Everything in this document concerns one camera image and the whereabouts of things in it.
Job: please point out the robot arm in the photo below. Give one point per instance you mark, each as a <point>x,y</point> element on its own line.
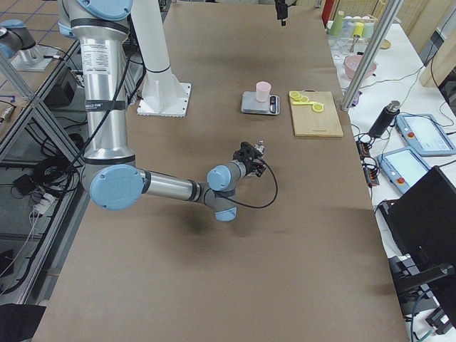
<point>15,37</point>
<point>110,175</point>

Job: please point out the black thermos bottle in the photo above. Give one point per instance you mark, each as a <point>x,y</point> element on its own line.
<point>385,118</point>

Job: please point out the blue teach pendant far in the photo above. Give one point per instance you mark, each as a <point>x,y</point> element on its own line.
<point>424,135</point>

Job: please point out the clear glass sauce bottle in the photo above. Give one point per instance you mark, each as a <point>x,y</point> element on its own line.
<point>261,146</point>

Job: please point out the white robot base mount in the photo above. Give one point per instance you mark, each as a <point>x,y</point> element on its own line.
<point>162,93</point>

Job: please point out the aluminium frame post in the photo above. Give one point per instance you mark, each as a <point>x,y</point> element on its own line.
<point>391,10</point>

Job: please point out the blue teach pendant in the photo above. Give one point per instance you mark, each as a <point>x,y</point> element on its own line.
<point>424,135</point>
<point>403,167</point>

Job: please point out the blue teach pendant near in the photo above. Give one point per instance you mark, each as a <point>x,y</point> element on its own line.
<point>403,167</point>

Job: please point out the pink bowl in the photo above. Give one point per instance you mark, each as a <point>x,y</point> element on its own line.
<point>351,64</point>

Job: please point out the lemon slice middle stack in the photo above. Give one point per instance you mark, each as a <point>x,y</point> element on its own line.
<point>297,97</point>

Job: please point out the silver kitchen scale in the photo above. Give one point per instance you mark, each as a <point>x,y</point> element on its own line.
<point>251,105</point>

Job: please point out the black overhead camera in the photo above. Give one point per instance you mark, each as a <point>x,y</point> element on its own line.
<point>281,8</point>

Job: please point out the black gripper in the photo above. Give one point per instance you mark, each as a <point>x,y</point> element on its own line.
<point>254,164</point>

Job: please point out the pink cup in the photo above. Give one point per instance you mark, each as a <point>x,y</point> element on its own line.
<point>263,89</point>

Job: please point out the green cup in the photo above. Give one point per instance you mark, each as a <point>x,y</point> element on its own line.
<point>337,24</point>

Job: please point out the wooden cutting board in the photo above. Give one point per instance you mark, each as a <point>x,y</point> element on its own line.
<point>307,123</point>

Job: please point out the yellow plastic knife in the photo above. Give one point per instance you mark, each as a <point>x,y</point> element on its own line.
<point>307,103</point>

